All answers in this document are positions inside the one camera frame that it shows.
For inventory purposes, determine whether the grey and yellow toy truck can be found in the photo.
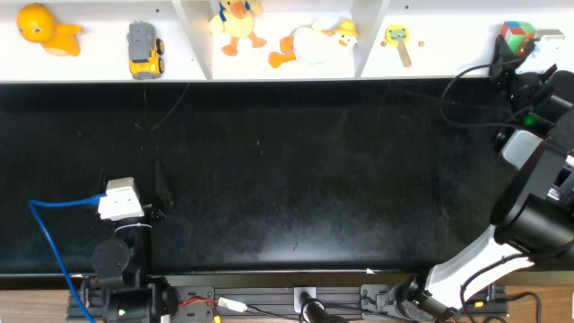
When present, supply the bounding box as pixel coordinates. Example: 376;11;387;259
126;20;167;82

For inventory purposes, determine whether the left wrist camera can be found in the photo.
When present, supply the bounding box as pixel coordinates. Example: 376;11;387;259
96;176;146;223

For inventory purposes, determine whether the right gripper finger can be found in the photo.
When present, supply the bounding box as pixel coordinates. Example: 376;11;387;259
490;34;511;81

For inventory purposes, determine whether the yellow plush duck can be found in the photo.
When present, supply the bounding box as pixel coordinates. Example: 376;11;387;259
208;0;269;57

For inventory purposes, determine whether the mounting rail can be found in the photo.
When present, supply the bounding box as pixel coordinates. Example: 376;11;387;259
66;270;544;323

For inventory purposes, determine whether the blue cable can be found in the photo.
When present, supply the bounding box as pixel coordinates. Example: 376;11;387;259
28;193;109;323

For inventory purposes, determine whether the yellow rattle drum toy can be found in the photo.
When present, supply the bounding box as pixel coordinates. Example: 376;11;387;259
379;24;426;69

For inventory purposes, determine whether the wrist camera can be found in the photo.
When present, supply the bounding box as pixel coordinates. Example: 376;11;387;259
96;176;146;223
514;28;567;75

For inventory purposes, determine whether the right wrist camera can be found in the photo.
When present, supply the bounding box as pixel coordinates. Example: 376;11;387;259
514;28;567;75

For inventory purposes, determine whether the many-coloured puzzle cube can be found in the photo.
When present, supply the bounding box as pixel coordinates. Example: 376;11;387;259
499;20;537;57

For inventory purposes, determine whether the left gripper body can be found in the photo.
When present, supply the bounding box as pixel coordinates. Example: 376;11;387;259
140;203;169;224

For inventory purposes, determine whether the white plush duck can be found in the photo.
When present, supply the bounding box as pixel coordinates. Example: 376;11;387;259
267;18;361;70

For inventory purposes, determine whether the white shelf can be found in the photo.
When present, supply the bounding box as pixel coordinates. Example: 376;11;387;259
0;0;574;84

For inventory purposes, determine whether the yellow rubber duck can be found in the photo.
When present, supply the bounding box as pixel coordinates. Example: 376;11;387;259
16;3;84;58

